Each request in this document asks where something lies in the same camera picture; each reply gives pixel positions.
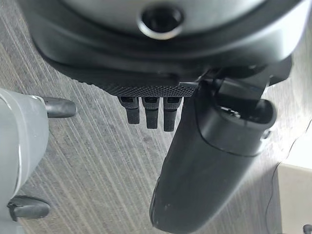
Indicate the dark robot foot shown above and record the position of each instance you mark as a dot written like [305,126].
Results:
[30,207]
[61,106]

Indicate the beige cabinet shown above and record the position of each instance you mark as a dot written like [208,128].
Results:
[296,195]

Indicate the small dark object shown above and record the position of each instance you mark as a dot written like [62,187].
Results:
[308,230]

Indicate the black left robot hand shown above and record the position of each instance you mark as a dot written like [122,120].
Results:
[195,61]

